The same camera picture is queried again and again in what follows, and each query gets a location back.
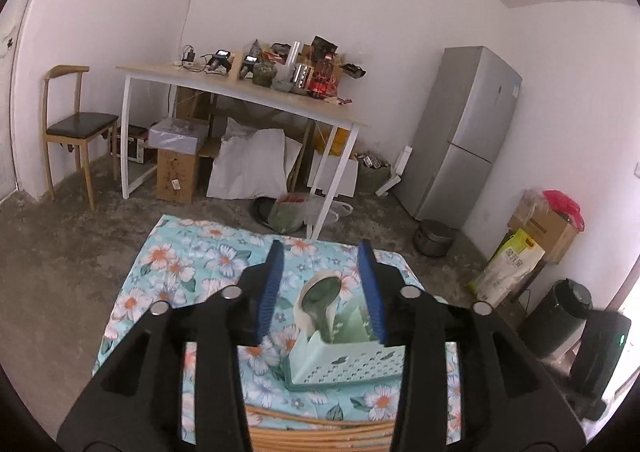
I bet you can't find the wooden chopstick one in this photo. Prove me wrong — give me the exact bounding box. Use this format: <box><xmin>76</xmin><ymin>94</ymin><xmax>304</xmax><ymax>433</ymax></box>
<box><xmin>245</xmin><ymin>406</ymin><xmax>395</xmax><ymax>429</ymax></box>

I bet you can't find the wooden chopstick two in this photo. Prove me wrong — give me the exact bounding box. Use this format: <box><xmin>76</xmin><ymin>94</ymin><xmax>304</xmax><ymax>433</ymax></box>
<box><xmin>250</xmin><ymin>424</ymin><xmax>394</xmax><ymax>439</ymax></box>

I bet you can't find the cardboard box under desk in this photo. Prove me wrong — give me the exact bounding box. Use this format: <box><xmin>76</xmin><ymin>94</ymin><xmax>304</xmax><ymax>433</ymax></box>
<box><xmin>156</xmin><ymin>150</ymin><xmax>200</xmax><ymax>205</ymax></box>

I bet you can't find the green plastic bag on floor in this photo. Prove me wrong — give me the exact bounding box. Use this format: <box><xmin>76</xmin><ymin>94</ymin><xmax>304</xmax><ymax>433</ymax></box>
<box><xmin>250</xmin><ymin>193</ymin><xmax>324</xmax><ymax>234</ymax></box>

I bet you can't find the yellow rice bag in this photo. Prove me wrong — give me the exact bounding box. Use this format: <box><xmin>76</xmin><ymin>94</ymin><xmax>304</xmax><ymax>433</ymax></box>
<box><xmin>468</xmin><ymin>229</ymin><xmax>544</xmax><ymax>308</ymax></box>

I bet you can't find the cardboard box with red bag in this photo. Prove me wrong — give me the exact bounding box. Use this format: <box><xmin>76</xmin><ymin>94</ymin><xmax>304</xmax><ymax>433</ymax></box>
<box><xmin>506</xmin><ymin>189</ymin><xmax>586</xmax><ymax>264</ymax></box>

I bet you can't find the wooden chopstick three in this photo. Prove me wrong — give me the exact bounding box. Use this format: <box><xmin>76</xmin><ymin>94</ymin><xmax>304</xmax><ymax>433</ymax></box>
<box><xmin>252</xmin><ymin>432</ymin><xmax>390</xmax><ymax>446</ymax></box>

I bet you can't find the mint green utensil holder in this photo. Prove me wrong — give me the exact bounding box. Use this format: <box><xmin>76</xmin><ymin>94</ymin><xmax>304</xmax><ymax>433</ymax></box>
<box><xmin>282</xmin><ymin>298</ymin><xmax>405</xmax><ymax>390</ymax></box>

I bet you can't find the white plastic spoon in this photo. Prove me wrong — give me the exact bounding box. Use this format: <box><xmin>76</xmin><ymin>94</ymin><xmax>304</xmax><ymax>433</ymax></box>
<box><xmin>294</xmin><ymin>271</ymin><xmax>342</xmax><ymax>344</ymax></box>

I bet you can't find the grey box under desk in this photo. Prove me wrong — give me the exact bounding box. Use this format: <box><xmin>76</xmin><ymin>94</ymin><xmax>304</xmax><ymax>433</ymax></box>
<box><xmin>148</xmin><ymin>117</ymin><xmax>208</xmax><ymax>155</ymax></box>

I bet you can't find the wooden chopstick four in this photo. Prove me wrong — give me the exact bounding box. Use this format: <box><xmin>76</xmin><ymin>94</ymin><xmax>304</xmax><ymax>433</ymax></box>
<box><xmin>253</xmin><ymin>443</ymin><xmax>390</xmax><ymax>452</ymax></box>

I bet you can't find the grey rice cooker pot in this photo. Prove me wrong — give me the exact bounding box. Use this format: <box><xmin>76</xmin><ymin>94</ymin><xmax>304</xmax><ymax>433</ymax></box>
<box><xmin>412</xmin><ymin>220</ymin><xmax>457</xmax><ymax>258</ymax></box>

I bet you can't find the red snack bag on desk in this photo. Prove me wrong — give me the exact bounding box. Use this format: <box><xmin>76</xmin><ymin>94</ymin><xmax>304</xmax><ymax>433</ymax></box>
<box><xmin>307</xmin><ymin>53</ymin><xmax>340</xmax><ymax>100</ymax></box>

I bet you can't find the silver refrigerator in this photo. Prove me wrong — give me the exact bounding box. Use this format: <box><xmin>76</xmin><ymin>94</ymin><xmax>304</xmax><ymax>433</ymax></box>
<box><xmin>394</xmin><ymin>46</ymin><xmax>522</xmax><ymax>229</ymax></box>

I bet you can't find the black trash bin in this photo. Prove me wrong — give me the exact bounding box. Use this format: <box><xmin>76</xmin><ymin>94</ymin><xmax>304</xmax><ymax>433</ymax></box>
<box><xmin>518</xmin><ymin>279</ymin><xmax>592</xmax><ymax>359</ymax></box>

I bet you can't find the white sack under desk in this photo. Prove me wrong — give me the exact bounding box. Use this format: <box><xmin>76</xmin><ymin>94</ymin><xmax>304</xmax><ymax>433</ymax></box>
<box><xmin>206</xmin><ymin>118</ymin><xmax>303</xmax><ymax>201</ymax></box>

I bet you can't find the white desk wooden top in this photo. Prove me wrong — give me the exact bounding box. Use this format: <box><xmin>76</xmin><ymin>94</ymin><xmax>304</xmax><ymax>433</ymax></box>
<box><xmin>119</xmin><ymin>63</ymin><xmax>364</xmax><ymax>241</ymax></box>

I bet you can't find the wooden chair black seat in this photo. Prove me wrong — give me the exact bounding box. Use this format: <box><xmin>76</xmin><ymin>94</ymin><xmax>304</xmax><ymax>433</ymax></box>
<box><xmin>40</xmin><ymin>64</ymin><xmax>118</xmax><ymax>210</ymax></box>

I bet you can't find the yellow bag under desk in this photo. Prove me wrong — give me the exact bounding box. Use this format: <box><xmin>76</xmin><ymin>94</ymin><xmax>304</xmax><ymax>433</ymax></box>
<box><xmin>312</xmin><ymin>126</ymin><xmax>349</xmax><ymax>156</ymax></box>

